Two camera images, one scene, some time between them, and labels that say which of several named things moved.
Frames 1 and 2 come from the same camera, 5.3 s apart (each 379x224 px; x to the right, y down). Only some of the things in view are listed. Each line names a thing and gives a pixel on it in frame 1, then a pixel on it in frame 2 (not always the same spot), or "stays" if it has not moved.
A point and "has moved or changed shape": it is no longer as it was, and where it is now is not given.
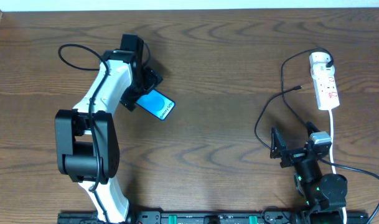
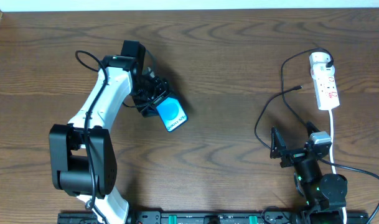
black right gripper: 295,155 stays
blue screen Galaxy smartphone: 157,104 has moved or changed shape
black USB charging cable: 284,93 stays
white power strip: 326,93 stays
